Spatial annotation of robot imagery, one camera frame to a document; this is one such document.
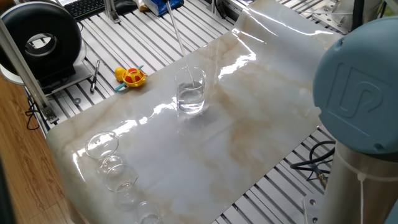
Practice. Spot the black computer keyboard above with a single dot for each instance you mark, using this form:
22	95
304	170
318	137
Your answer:
84	7

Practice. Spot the black computer mouse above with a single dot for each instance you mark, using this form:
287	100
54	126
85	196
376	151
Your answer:
126	6

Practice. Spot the blue tissue pack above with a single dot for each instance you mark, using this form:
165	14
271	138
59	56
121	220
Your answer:
158	7

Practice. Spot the small empty glass beaker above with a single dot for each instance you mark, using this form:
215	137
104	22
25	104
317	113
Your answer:
148	216

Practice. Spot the glass beaker with water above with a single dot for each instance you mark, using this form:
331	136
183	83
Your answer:
191	99

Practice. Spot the small metal washer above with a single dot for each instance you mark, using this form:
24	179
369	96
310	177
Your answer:
75	101

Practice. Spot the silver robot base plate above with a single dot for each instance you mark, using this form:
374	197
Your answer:
312	208

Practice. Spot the large empty glass beaker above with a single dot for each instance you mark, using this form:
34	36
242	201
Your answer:
102	146

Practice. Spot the silver metal mount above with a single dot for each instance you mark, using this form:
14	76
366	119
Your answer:
339	15

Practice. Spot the aluminium frame strut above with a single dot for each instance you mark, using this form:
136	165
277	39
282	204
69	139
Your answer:
111	11
21	68

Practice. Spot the glossy marble pattern mat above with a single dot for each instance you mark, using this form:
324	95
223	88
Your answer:
248	109

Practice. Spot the black pen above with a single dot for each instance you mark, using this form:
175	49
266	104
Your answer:
94	76

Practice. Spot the clear glass stirring rod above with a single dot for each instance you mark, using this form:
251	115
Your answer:
178	34

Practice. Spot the yellow orange turtle toy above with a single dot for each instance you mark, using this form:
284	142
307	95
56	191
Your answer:
133	77

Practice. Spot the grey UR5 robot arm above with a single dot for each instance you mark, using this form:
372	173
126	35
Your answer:
357	93

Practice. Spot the medium empty glass beaker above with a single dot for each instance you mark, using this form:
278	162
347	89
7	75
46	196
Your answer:
121	179

